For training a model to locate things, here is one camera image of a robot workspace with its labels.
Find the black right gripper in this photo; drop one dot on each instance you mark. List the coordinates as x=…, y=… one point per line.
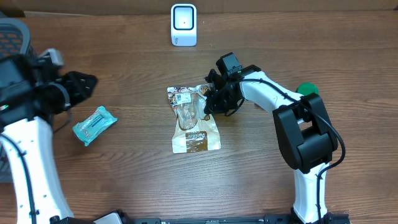
x=216, y=106

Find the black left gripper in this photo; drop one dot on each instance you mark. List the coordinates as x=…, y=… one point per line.
x=75, y=80

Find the mint wet wipes pack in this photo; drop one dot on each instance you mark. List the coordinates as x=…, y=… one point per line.
x=89, y=129

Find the brown paper bread bag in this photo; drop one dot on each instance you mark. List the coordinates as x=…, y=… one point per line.
x=195, y=131

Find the green lid jar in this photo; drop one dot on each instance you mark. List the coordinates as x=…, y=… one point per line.
x=307, y=89

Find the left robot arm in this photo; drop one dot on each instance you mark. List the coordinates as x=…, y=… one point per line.
x=32, y=93

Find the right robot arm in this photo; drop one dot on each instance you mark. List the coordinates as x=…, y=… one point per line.
x=304, y=132

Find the white barcode scanner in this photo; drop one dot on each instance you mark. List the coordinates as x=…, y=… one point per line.
x=183, y=25

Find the grey plastic mesh basket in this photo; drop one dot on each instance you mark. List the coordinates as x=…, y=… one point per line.
x=15, y=39

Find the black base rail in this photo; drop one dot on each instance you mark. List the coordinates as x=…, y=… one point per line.
x=267, y=219

